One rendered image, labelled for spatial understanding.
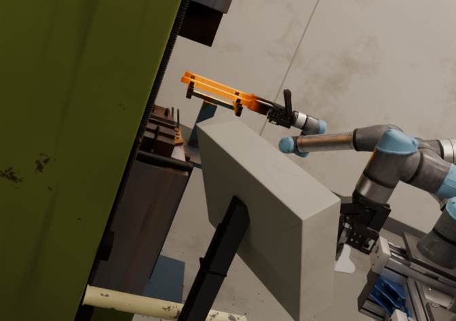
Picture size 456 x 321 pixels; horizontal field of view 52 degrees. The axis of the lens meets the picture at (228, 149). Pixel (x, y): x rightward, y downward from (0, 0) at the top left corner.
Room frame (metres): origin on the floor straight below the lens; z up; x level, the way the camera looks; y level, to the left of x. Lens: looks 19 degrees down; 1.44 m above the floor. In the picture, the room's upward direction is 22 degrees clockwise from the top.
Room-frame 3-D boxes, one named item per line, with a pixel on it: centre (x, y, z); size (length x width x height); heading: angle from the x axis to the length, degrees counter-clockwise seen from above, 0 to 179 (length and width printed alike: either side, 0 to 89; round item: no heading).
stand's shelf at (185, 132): (1.96, 0.15, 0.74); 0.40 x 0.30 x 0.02; 10
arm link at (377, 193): (0.99, -0.33, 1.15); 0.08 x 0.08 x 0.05
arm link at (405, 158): (0.98, -0.33, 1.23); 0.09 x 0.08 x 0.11; 92
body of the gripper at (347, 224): (0.98, -0.34, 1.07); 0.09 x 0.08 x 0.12; 85
